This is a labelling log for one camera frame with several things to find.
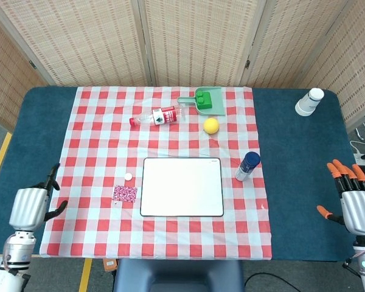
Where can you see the right silver hand orange fingertips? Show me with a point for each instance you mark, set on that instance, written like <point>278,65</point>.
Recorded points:
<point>359,210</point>

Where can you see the left silver hand black fingers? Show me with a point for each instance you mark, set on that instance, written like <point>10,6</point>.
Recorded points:
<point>27,207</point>

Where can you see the red patterned rectangular packet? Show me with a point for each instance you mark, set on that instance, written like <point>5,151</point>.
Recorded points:
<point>124,194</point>

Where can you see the dark blue robot base seat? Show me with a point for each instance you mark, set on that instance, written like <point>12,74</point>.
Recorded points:
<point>176,276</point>

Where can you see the teal table cover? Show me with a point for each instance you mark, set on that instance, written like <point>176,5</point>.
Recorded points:
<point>292,152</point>

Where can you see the red white checkered tablecloth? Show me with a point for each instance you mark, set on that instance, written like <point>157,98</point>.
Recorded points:
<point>94,146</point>

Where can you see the small orange box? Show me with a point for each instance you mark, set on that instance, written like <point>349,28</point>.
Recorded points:
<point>109,265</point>

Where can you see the small white bottle cap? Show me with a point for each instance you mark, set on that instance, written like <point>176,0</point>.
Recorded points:
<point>128,176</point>

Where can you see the white paper cup stack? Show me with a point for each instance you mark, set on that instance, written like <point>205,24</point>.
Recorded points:
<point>308,102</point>

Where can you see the white bottle dark blue cap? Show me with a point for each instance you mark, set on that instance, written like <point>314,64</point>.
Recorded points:
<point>246,167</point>

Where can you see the woven bamboo screen panel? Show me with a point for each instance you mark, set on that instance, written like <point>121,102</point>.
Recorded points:
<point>292,39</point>
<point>79,39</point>
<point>356,61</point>
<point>6,79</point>
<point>197,39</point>

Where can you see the white board black rim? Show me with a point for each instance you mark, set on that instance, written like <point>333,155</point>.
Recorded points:
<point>182,187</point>

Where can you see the clear bottle red label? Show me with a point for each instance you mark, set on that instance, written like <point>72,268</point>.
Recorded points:
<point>164,117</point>

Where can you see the yellow ball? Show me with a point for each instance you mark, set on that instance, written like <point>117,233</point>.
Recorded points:
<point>211,126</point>

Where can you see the green plastic dustpan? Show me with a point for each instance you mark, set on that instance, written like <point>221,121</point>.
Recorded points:
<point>217,105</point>

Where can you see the green toy building brick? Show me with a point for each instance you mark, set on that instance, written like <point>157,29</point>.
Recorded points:
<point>204,102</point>

